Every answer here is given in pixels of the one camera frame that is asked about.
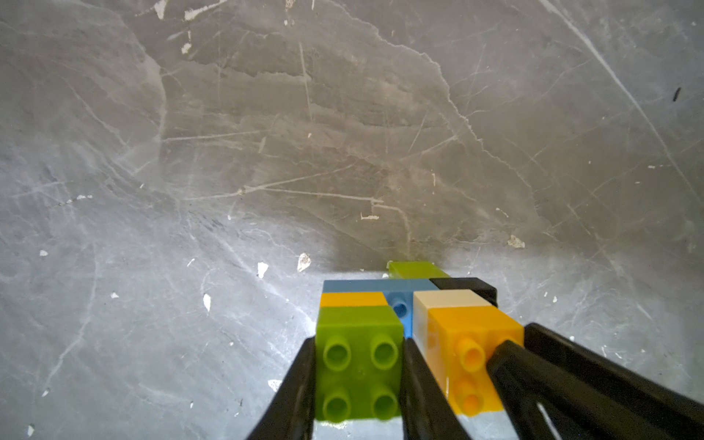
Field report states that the white lego brick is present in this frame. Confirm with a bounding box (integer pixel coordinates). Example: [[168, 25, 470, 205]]
[[411, 289, 493, 359]]

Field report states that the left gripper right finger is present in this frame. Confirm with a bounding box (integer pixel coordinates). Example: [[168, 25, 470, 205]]
[[400, 338, 470, 440]]

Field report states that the blue long lego brick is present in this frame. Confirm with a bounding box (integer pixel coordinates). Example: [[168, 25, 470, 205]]
[[323, 279, 438, 338]]

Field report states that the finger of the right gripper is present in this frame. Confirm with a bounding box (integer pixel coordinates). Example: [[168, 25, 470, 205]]
[[487, 341, 671, 439], [524, 323, 703, 439]]

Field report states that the yellow lego brick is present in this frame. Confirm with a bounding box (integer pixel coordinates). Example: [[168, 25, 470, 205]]
[[320, 291, 388, 308], [425, 305, 524, 417]]

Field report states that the black lego brick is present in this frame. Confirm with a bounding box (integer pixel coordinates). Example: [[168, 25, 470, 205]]
[[430, 277, 499, 308]]

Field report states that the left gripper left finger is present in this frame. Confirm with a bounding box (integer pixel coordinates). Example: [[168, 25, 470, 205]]
[[247, 337, 315, 440]]

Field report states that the green lego brick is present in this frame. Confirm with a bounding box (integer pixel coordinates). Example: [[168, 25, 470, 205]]
[[315, 305, 404, 424], [387, 260, 449, 280]]

